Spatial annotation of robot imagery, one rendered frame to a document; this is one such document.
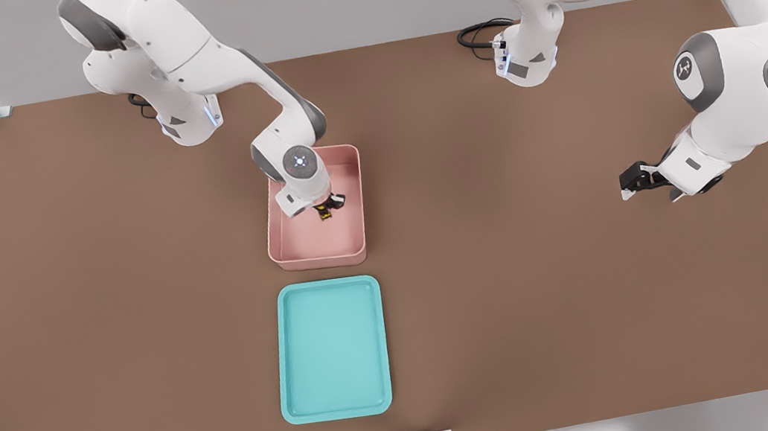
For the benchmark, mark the small black yellow button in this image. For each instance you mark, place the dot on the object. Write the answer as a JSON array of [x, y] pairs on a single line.
[[324, 214]]

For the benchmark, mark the pink plastic box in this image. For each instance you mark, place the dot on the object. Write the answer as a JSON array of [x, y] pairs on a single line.
[[319, 236]]

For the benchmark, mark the pale blue-green tray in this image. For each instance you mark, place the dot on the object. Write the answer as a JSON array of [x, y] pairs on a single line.
[[331, 349]]

